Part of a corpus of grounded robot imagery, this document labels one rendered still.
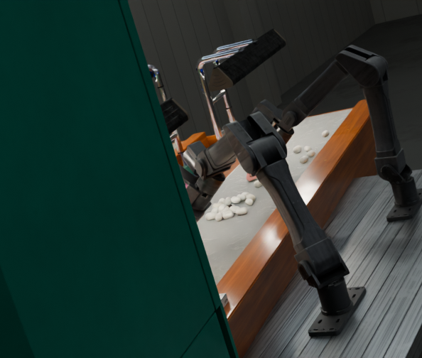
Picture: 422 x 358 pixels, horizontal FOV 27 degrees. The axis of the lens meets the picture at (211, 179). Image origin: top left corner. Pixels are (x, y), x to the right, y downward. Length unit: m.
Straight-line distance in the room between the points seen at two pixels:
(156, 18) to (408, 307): 4.76
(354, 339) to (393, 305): 0.14
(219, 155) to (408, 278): 0.51
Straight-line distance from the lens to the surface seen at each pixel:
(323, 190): 2.51
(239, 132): 1.93
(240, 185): 2.82
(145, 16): 6.32
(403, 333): 1.81
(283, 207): 1.91
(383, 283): 2.04
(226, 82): 2.79
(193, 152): 2.22
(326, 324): 1.89
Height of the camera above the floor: 1.49
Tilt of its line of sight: 15 degrees down
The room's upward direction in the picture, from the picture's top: 17 degrees counter-clockwise
